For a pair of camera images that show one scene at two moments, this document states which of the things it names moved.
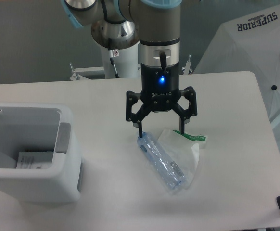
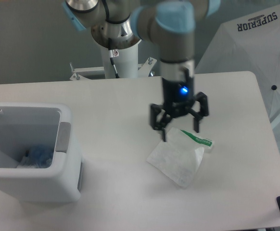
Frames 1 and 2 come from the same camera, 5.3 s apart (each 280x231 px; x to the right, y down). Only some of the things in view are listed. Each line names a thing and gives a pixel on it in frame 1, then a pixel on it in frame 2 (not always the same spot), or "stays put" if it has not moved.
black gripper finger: (131, 98) -> (164, 120)
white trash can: (31, 151) stays put
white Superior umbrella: (260, 42) stays put
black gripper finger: (191, 110) -> (201, 98)
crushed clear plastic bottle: (171, 174) -> (38, 159)
